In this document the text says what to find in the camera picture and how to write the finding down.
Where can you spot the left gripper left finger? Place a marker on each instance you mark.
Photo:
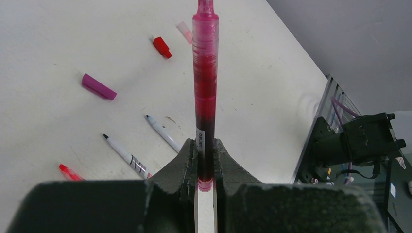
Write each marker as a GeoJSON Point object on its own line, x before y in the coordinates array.
{"type": "Point", "coordinates": [164, 203]}

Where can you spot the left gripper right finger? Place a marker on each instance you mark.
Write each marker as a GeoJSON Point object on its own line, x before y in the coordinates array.
{"type": "Point", "coordinates": [244, 204]}

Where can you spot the pink highlighter pen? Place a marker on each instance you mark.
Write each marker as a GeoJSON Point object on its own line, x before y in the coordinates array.
{"type": "Point", "coordinates": [69, 173]}

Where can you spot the pink translucent pen cap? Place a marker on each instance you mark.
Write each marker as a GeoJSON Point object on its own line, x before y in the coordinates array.
{"type": "Point", "coordinates": [185, 31]}

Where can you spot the dark red gel pen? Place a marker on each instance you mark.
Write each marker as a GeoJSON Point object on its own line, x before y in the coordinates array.
{"type": "Point", "coordinates": [205, 44]}

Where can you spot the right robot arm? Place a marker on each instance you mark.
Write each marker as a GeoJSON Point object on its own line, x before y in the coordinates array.
{"type": "Point", "coordinates": [367, 140]}

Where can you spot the white black marker pen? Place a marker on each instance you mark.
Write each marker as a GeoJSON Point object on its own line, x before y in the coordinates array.
{"type": "Point", "coordinates": [136, 165]}

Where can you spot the white blue marker pen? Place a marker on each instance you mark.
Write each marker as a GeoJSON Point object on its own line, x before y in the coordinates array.
{"type": "Point", "coordinates": [163, 133]}

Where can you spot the purple pen cap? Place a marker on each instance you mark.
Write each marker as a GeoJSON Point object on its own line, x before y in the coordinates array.
{"type": "Point", "coordinates": [97, 88]}

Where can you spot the red pen cap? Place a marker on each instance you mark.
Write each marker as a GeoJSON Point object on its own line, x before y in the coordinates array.
{"type": "Point", "coordinates": [162, 47]}

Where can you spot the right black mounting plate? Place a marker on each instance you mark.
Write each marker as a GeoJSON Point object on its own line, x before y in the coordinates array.
{"type": "Point", "coordinates": [317, 154]}

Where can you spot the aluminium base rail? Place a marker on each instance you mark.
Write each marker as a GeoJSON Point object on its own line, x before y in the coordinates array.
{"type": "Point", "coordinates": [335, 105]}

